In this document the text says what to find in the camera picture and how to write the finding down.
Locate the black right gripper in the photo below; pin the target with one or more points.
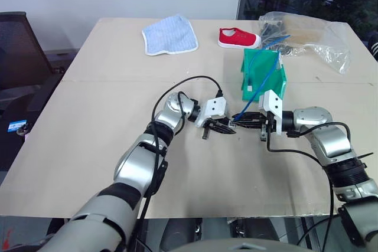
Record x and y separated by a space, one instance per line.
263 134

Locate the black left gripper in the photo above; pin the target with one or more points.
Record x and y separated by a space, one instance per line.
206 131

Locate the white coupler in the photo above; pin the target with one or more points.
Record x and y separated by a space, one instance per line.
231 124

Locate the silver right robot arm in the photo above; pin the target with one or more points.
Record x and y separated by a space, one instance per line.
333 142

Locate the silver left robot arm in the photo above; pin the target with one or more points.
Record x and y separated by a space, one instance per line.
133 163

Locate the green plastic bin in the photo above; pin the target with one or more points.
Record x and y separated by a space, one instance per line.
265 69

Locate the red child shoe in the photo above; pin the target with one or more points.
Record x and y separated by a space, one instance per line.
237 39

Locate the black parts bundle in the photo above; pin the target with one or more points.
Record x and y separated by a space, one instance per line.
270 32

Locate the beige packet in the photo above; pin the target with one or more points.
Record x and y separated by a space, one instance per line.
302 30

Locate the light blue striped cloth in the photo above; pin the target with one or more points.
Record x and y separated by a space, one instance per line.
169 35

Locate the clear plastic bag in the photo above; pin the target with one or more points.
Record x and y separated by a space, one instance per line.
327 42

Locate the dark rounded shape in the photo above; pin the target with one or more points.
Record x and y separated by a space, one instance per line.
180 232

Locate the black item with white stripes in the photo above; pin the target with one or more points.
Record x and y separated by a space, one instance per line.
373 47

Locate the blue white label card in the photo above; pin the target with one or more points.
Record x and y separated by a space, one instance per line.
17 126

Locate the black office chair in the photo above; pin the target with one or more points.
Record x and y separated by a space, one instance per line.
17 51

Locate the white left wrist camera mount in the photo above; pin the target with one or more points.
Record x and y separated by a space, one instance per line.
215 106

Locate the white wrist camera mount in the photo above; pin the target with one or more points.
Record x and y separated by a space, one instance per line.
273 103
215 106

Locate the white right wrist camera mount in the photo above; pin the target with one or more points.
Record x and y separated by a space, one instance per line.
273 103

